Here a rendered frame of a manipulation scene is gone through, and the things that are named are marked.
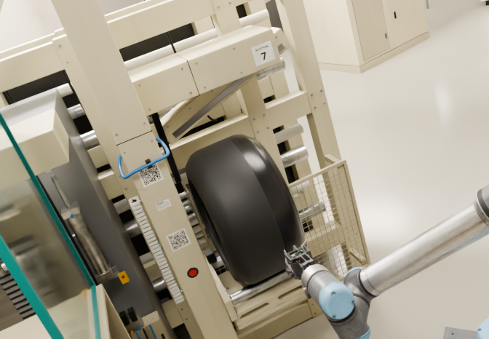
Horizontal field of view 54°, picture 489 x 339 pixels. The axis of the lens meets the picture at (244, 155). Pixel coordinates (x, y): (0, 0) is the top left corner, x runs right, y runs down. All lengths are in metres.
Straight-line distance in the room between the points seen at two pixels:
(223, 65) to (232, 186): 0.53
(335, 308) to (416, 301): 1.74
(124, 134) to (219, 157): 0.36
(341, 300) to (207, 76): 1.03
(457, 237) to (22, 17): 4.89
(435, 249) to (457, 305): 1.70
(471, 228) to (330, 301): 0.40
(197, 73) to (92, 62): 0.49
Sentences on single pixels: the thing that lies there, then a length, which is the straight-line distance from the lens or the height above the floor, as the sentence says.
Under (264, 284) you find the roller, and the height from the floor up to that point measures 0.91.
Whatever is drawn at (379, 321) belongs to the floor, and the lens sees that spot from 3.01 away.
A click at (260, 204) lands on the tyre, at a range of 1.69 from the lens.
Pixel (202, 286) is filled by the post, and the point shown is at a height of 0.98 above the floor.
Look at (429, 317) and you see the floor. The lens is 3.00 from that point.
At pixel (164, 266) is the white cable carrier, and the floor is 1.13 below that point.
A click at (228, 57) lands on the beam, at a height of 1.74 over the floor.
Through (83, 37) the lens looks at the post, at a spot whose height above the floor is 2.02.
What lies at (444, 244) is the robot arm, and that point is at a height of 1.31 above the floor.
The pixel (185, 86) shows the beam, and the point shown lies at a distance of 1.94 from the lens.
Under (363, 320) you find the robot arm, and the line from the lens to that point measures 1.48.
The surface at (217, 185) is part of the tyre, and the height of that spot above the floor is 1.41.
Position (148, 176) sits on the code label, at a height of 1.51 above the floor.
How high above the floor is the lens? 2.15
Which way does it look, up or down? 24 degrees down
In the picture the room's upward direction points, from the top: 19 degrees counter-clockwise
